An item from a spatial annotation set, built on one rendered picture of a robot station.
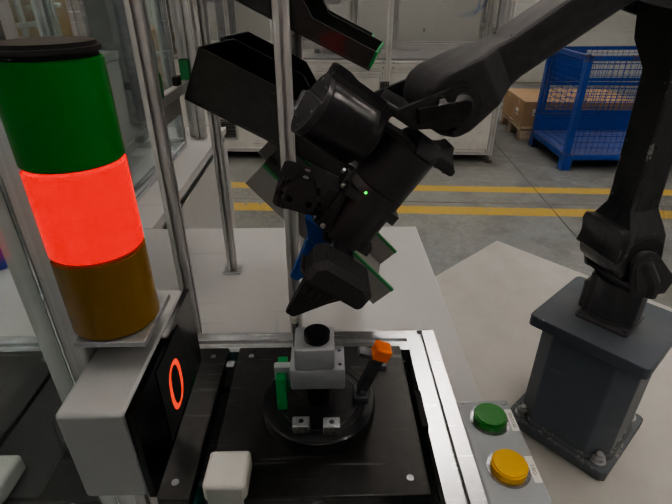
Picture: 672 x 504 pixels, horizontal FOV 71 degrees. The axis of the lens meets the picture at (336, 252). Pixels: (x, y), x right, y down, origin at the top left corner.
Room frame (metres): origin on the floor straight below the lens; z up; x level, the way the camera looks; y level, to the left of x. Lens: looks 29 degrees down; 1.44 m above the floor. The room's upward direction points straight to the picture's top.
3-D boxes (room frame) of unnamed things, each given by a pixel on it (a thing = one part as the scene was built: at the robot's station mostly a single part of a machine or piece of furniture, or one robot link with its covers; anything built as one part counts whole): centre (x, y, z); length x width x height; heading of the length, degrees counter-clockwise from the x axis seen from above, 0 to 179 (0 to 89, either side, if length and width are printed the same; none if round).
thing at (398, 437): (0.43, 0.02, 0.96); 0.24 x 0.24 x 0.02; 1
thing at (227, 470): (0.33, 0.12, 0.97); 0.05 x 0.05 x 0.04; 1
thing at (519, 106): (5.47, -2.61, 0.20); 1.20 x 0.80 x 0.41; 87
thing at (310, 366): (0.43, 0.03, 1.06); 0.08 x 0.04 x 0.07; 91
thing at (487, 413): (0.42, -0.19, 0.96); 0.04 x 0.04 x 0.02
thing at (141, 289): (0.24, 0.14, 1.28); 0.05 x 0.05 x 0.05
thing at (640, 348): (0.50, -0.36, 0.96); 0.15 x 0.15 x 0.20; 42
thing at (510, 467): (0.35, -0.20, 0.96); 0.04 x 0.04 x 0.02
